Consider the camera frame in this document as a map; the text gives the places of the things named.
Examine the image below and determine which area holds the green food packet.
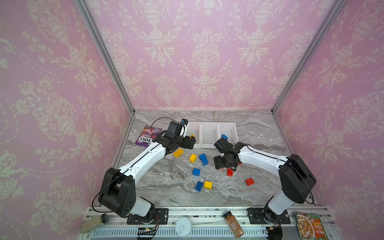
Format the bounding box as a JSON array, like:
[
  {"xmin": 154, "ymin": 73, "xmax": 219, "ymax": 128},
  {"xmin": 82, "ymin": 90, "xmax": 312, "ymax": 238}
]
[{"xmin": 295, "ymin": 212, "xmax": 328, "ymax": 240}]

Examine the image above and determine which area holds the white round disc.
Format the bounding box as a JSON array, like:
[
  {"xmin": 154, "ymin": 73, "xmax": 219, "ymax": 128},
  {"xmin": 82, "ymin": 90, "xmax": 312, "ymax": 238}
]
[{"xmin": 175, "ymin": 217, "xmax": 192, "ymax": 238}]

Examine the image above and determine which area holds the white bin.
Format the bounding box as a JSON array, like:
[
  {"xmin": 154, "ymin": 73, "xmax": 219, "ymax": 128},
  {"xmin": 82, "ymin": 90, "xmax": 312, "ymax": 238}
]
[
  {"xmin": 218, "ymin": 123, "xmax": 239, "ymax": 144},
  {"xmin": 200, "ymin": 122, "xmax": 220, "ymax": 149},
  {"xmin": 186, "ymin": 122, "xmax": 201, "ymax": 149}
]

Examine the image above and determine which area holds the blue long lego brick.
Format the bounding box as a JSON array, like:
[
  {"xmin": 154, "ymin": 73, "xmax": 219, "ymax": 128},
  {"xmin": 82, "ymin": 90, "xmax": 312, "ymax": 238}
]
[{"xmin": 201, "ymin": 158, "xmax": 208, "ymax": 166}]

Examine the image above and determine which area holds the blue lego bottom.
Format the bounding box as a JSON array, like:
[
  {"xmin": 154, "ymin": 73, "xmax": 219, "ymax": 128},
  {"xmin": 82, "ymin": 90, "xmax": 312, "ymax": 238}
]
[{"xmin": 195, "ymin": 181, "xmax": 204, "ymax": 192}]

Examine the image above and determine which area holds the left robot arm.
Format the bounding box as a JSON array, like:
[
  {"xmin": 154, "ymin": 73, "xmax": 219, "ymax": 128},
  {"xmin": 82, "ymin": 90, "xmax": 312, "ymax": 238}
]
[{"xmin": 95, "ymin": 119, "xmax": 196, "ymax": 223}]

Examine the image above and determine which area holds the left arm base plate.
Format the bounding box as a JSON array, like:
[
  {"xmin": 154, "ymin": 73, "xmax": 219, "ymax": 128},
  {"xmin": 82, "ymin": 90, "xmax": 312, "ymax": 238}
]
[{"xmin": 127, "ymin": 208, "xmax": 169, "ymax": 225}]

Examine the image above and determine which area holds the purple candy bag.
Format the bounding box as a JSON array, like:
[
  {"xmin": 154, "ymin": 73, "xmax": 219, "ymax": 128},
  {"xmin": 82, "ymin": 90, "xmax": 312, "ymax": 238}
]
[{"xmin": 135, "ymin": 125, "xmax": 163, "ymax": 148}]

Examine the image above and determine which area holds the red lego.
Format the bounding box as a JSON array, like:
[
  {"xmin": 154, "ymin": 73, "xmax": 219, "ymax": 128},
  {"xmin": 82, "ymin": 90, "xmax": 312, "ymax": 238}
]
[
  {"xmin": 227, "ymin": 169, "xmax": 234, "ymax": 177},
  {"xmin": 245, "ymin": 178, "xmax": 255, "ymax": 186}
]

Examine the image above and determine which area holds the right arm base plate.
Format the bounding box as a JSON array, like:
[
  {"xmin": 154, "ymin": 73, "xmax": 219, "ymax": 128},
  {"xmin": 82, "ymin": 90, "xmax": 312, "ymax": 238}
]
[{"xmin": 246, "ymin": 208, "xmax": 291, "ymax": 225}]

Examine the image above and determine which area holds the yellow square lego brick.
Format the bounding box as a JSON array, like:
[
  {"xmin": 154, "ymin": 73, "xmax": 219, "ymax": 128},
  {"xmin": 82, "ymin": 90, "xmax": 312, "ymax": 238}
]
[{"xmin": 190, "ymin": 154, "xmax": 197, "ymax": 163}]

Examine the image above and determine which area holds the small circuit board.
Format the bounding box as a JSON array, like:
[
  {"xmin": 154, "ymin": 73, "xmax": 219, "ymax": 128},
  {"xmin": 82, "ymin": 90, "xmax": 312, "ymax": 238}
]
[{"xmin": 137, "ymin": 228, "xmax": 158, "ymax": 236}]

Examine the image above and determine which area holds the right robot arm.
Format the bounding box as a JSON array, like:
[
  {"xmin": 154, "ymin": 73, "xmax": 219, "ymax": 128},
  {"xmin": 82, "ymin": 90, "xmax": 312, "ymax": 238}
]
[{"xmin": 214, "ymin": 138, "xmax": 317, "ymax": 224}]

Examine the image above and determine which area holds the blue square lego brick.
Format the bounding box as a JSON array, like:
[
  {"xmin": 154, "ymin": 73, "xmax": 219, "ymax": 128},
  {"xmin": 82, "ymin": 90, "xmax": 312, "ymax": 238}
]
[{"xmin": 199, "ymin": 154, "xmax": 207, "ymax": 160}]

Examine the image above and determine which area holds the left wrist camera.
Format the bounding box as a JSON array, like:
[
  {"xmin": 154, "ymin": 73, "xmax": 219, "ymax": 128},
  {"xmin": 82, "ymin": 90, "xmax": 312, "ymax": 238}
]
[{"xmin": 181, "ymin": 119, "xmax": 189, "ymax": 137}]

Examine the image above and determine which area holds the yellow lego bottom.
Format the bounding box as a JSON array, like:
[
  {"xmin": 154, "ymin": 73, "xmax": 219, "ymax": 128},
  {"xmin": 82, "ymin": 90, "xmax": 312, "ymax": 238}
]
[{"xmin": 204, "ymin": 181, "xmax": 213, "ymax": 190}]

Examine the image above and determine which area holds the spice jar brown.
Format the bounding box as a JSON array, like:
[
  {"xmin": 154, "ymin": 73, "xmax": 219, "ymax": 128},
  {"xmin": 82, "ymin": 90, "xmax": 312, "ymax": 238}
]
[{"xmin": 223, "ymin": 211, "xmax": 244, "ymax": 239}]

